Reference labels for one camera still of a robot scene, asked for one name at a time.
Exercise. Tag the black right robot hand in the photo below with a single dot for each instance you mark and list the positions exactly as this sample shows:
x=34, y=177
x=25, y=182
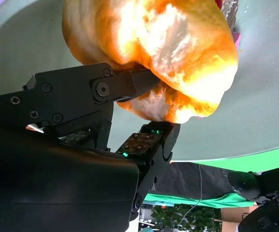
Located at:
x=57, y=181

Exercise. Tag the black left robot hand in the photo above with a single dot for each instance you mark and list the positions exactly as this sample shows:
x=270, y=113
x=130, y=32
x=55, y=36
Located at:
x=274, y=188

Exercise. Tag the pale grey-green bowl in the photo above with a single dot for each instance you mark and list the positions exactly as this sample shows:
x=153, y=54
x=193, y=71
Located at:
x=262, y=96

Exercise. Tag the orange swirl bread pink piece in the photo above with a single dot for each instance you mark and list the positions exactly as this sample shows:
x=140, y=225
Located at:
x=165, y=48

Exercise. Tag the pink striped chocolate cake slice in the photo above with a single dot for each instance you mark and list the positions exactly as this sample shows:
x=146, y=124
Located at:
x=230, y=12

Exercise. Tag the brown cardboard box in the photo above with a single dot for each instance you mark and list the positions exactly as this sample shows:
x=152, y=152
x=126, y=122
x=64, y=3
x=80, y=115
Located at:
x=231, y=215

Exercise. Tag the green background cloth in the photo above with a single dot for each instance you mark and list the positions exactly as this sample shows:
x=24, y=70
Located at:
x=214, y=201

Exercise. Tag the green leafy plant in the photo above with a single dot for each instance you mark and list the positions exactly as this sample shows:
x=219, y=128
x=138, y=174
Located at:
x=202, y=217

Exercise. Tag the black curtain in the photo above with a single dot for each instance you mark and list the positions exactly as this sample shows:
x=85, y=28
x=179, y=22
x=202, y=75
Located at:
x=182, y=178

